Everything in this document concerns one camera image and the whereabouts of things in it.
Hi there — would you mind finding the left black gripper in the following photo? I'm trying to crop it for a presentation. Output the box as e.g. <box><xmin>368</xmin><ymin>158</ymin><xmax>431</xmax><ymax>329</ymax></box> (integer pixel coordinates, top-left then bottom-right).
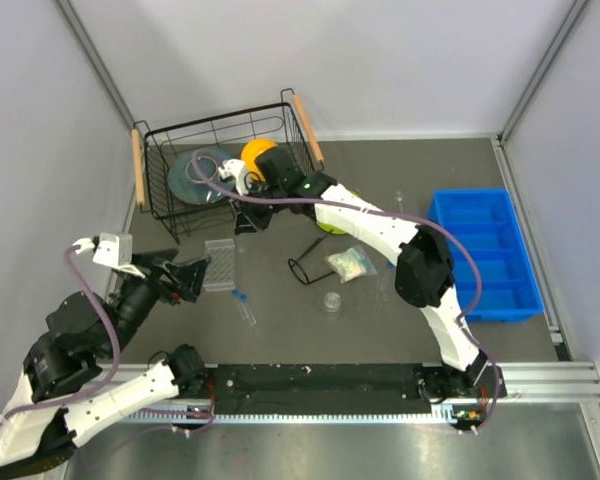
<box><xmin>106</xmin><ymin>247</ymin><xmax>213</xmax><ymax>358</ymax></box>

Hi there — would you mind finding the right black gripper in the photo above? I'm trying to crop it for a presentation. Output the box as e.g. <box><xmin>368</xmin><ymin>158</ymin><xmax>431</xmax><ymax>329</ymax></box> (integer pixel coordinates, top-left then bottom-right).
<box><xmin>230</xmin><ymin>182</ymin><xmax>287</xmax><ymax>237</ymax></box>

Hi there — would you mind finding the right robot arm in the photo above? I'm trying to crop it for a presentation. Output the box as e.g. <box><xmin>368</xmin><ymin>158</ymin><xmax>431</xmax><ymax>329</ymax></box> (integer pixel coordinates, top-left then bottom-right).
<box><xmin>220</xmin><ymin>146</ymin><xmax>503</xmax><ymax>396</ymax></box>

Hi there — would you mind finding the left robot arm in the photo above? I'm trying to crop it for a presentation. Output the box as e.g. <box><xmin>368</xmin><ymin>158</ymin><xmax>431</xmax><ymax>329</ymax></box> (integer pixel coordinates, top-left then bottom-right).
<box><xmin>0</xmin><ymin>239</ymin><xmax>211</xmax><ymax>479</ymax></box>

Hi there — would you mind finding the clear tube rack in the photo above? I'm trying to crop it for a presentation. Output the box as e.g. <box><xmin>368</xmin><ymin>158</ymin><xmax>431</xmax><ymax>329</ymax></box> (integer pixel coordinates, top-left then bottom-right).
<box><xmin>203</xmin><ymin>238</ymin><xmax>235</xmax><ymax>292</ymax></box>

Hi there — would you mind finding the blue capped test tube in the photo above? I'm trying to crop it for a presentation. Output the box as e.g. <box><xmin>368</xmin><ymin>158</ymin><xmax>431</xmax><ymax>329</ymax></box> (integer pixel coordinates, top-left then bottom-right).
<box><xmin>238</xmin><ymin>293</ymin><xmax>257</xmax><ymax>326</ymax></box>
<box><xmin>379</xmin><ymin>263</ymin><xmax>393</xmax><ymax>292</ymax></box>
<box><xmin>232</xmin><ymin>289</ymin><xmax>248</xmax><ymax>320</ymax></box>

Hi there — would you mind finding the orange ribbed bowl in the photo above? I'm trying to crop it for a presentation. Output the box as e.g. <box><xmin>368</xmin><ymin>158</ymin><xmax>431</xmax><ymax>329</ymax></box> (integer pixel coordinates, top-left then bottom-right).
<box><xmin>240</xmin><ymin>137</ymin><xmax>277</xmax><ymax>174</ymax></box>

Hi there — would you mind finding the lime green plate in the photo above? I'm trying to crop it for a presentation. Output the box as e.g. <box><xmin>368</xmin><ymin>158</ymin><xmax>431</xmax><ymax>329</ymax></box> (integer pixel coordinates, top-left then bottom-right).
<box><xmin>316</xmin><ymin>221</ymin><xmax>347</xmax><ymax>235</ymax></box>

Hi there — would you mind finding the blue ceramic plate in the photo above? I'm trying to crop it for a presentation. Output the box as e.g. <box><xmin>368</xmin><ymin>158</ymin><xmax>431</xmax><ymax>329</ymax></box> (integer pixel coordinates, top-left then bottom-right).
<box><xmin>167</xmin><ymin>147</ymin><xmax>234</xmax><ymax>206</ymax></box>

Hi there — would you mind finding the clear plastic bag with contents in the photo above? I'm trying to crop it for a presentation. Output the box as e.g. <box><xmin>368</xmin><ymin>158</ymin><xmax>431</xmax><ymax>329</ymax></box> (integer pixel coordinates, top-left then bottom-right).
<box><xmin>325</xmin><ymin>245</ymin><xmax>377</xmax><ymax>283</ymax></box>

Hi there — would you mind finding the small clear round dish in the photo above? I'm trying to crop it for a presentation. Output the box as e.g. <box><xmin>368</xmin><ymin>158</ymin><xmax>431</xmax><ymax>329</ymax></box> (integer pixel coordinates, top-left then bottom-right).
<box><xmin>324</xmin><ymin>292</ymin><xmax>342</xmax><ymax>312</ymax></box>

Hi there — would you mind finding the clear glass pipette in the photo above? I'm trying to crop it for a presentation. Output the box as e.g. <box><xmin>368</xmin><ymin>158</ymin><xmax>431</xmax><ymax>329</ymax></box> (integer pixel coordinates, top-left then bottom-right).
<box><xmin>395</xmin><ymin>190</ymin><xmax>405</xmax><ymax>220</ymax></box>

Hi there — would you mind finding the blue plastic divided bin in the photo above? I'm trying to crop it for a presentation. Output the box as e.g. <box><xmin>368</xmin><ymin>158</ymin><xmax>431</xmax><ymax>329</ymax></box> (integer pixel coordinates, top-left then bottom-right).
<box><xmin>429</xmin><ymin>189</ymin><xmax>544</xmax><ymax>323</ymax></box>

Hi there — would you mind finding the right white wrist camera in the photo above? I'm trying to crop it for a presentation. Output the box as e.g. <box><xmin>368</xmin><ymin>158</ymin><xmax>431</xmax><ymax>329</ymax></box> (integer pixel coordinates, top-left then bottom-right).
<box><xmin>218</xmin><ymin>159</ymin><xmax>253</xmax><ymax>195</ymax></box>

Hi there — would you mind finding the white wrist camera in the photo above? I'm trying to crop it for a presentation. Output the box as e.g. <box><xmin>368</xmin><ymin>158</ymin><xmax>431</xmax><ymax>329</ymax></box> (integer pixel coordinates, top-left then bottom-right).
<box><xmin>72</xmin><ymin>232</ymin><xmax>146</xmax><ymax>279</ymax></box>
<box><xmin>218</xmin><ymin>159</ymin><xmax>253</xmax><ymax>195</ymax></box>

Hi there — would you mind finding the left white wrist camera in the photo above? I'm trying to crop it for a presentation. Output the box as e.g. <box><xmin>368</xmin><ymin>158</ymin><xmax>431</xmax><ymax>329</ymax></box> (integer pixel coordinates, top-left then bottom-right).
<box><xmin>72</xmin><ymin>232</ymin><xmax>146</xmax><ymax>279</ymax></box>

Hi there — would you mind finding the black wire stand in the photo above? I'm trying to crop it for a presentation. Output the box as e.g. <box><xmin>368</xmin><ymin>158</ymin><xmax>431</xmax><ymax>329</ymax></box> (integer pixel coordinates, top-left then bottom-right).
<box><xmin>286</xmin><ymin>232</ymin><xmax>335</xmax><ymax>286</ymax></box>

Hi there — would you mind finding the black wire basket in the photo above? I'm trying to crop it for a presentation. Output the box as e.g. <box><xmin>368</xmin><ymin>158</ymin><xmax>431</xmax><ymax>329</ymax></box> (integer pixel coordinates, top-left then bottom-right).
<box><xmin>131</xmin><ymin>88</ymin><xmax>326</xmax><ymax>245</ymax></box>

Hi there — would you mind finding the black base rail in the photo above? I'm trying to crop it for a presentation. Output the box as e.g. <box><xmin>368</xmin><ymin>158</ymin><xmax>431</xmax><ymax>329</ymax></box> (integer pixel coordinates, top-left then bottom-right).
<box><xmin>194</xmin><ymin>363</ymin><xmax>454</xmax><ymax>416</ymax></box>

